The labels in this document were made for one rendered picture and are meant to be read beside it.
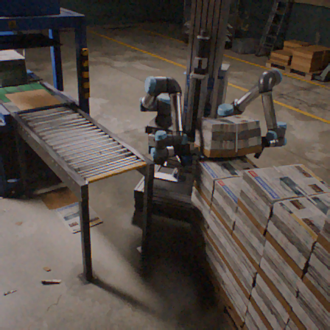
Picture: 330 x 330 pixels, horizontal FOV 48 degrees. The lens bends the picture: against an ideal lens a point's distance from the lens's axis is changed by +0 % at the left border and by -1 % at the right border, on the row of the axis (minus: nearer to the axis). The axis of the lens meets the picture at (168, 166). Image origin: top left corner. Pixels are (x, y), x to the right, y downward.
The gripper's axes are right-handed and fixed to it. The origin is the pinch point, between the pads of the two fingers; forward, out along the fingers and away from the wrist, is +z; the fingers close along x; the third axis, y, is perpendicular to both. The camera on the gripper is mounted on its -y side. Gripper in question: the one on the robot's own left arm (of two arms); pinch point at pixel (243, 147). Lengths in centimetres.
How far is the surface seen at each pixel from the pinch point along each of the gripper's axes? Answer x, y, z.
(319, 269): 130, -22, 38
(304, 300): 122, -42, 37
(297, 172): 78, 2, 11
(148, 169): 3, -7, 74
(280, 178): 81, 1, 24
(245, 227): 72, -27, 39
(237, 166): 23.4, -6.5, 17.6
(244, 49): -632, 105, -353
